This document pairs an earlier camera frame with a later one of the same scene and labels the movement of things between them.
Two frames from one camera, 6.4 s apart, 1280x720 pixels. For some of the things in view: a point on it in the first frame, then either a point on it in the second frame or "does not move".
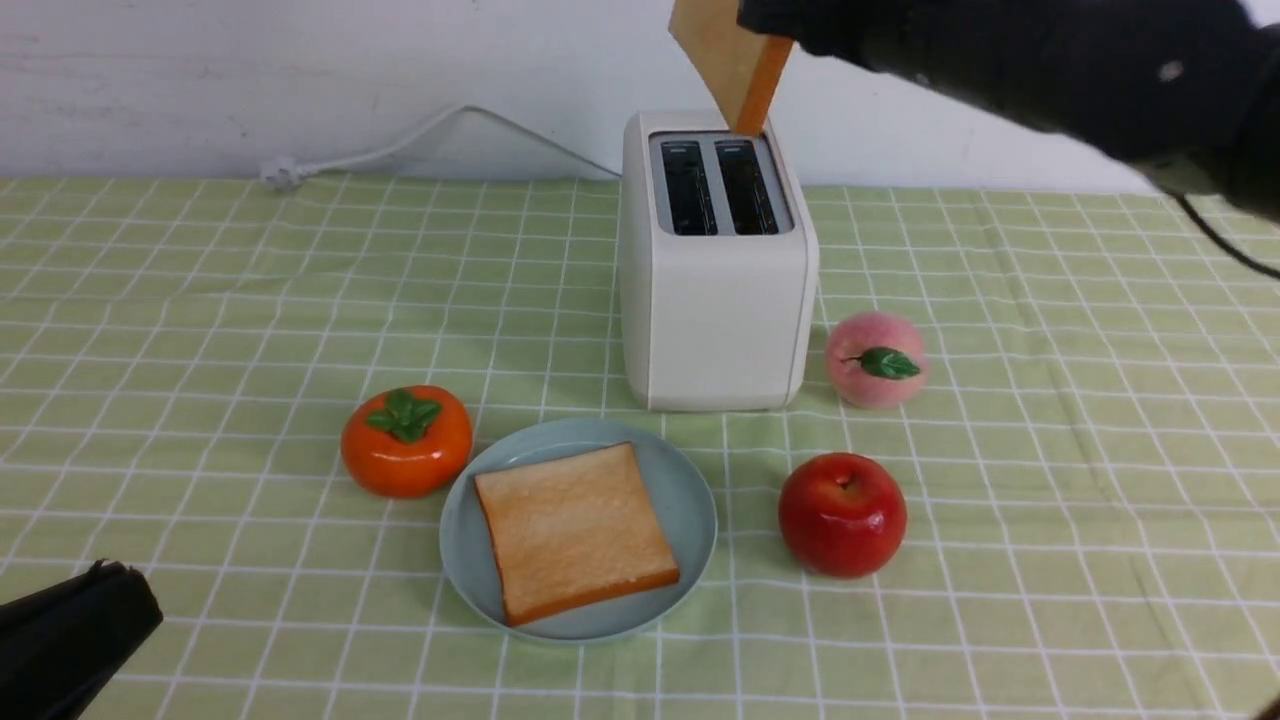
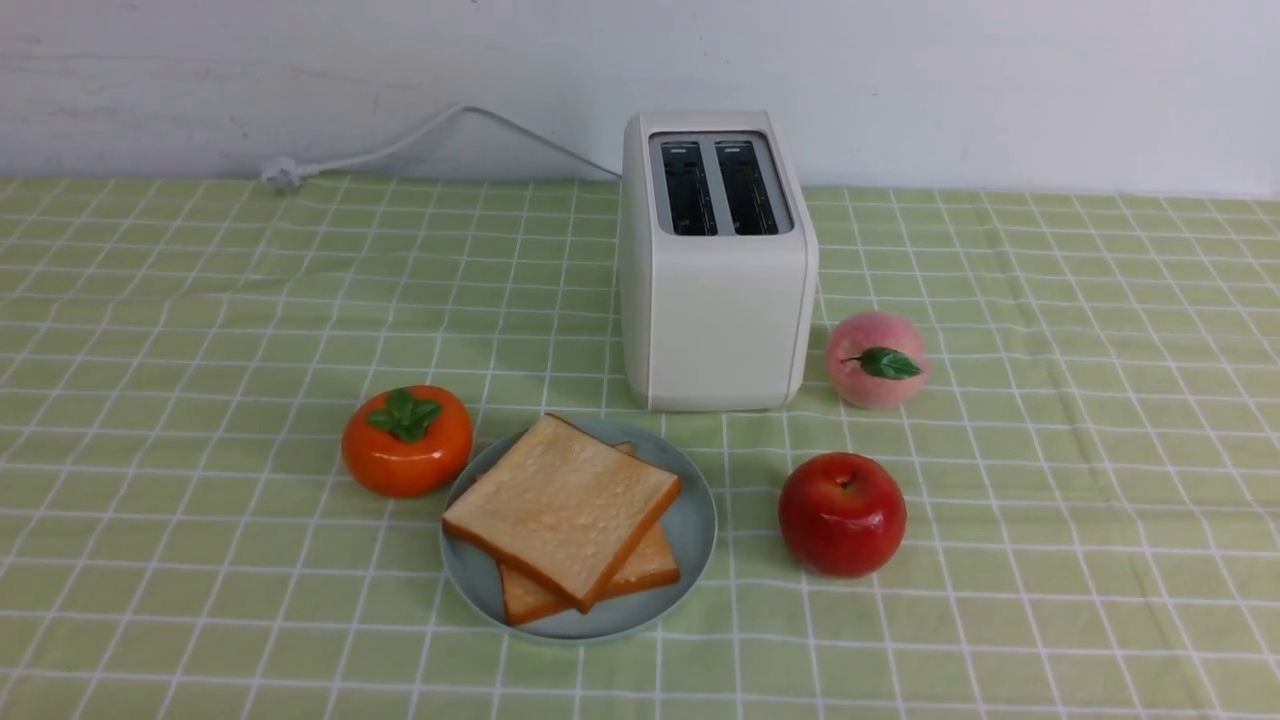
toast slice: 739,68 → 565,508
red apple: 841,514 does not move
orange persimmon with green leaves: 406,440 does not move
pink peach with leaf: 875,359 does not move
